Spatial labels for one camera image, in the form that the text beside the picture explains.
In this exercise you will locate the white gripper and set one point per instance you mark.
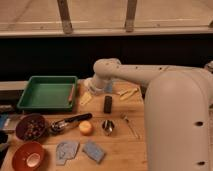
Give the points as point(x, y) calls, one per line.
point(96, 85)

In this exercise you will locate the yellow scrub brush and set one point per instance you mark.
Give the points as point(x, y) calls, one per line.
point(85, 98)

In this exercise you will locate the black handled metal scoop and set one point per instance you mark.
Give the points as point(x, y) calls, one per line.
point(61, 125)

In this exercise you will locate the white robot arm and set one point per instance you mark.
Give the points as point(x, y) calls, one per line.
point(176, 111)

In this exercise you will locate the blue translucent cup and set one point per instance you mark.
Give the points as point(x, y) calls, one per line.
point(109, 87)

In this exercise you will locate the black rectangular block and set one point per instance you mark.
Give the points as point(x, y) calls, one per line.
point(107, 104)

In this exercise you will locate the red pencil in tray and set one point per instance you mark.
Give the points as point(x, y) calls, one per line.
point(71, 93)

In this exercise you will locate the yellow stick on table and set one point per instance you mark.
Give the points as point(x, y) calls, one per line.
point(125, 94)

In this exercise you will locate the small metal cup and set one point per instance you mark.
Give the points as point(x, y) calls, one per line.
point(108, 127)

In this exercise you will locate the yellow orange fruit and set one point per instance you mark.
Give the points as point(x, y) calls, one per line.
point(85, 128)

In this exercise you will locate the green plastic tray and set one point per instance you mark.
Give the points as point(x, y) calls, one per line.
point(44, 93)

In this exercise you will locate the blue sponge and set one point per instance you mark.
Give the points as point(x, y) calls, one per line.
point(93, 151)

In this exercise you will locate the grey blue folded cloth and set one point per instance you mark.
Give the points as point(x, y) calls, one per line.
point(66, 150)

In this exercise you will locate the dark bowl with nuts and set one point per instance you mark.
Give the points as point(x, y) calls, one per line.
point(31, 127)

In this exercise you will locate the red bowl with white object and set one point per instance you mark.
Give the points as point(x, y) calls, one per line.
point(28, 157)

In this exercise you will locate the blue object at left edge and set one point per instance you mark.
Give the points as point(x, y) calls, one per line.
point(4, 122)

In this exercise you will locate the right metal frame post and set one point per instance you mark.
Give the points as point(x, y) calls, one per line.
point(130, 15)

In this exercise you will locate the metal frame post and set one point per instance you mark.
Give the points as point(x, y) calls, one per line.
point(65, 16)
point(130, 15)

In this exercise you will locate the left metal frame post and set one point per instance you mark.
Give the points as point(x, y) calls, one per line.
point(65, 16)

